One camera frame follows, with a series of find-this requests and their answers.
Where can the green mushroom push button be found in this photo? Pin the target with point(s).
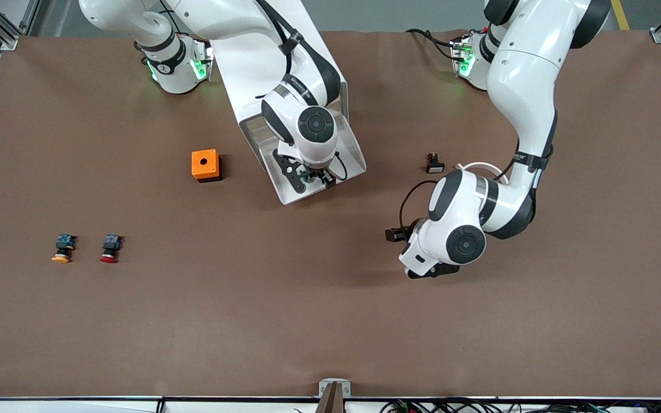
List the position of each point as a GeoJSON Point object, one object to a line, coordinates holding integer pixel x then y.
{"type": "Point", "coordinates": [309, 180]}

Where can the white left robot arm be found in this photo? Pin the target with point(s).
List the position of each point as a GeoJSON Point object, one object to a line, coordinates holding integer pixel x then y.
{"type": "Point", "coordinates": [525, 69]}

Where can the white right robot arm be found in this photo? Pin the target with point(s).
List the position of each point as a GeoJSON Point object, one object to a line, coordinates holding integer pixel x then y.
{"type": "Point", "coordinates": [307, 123]}

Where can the black square white-faced button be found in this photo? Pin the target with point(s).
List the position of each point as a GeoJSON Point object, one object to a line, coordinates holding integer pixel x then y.
{"type": "Point", "coordinates": [435, 165]}

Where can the red mushroom push button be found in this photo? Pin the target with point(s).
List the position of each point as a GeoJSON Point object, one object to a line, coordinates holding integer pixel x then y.
{"type": "Point", "coordinates": [111, 248]}

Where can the yellow mushroom push button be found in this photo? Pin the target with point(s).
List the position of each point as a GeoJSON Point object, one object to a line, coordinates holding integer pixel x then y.
{"type": "Point", "coordinates": [63, 248]}

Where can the orange box with hole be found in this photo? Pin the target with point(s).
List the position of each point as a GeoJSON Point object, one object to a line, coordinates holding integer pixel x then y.
{"type": "Point", "coordinates": [198, 169]}

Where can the brown table mat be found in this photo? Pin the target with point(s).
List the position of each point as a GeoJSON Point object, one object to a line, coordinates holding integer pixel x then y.
{"type": "Point", "coordinates": [330, 315]}

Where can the white curved plastic bracket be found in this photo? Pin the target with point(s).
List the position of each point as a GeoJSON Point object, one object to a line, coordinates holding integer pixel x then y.
{"type": "Point", "coordinates": [482, 166]}

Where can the grey metal bracket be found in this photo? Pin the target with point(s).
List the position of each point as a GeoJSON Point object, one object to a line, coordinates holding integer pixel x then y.
{"type": "Point", "coordinates": [323, 390]}

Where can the white table edge rail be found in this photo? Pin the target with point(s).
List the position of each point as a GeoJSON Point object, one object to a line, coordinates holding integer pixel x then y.
{"type": "Point", "coordinates": [78, 407]}

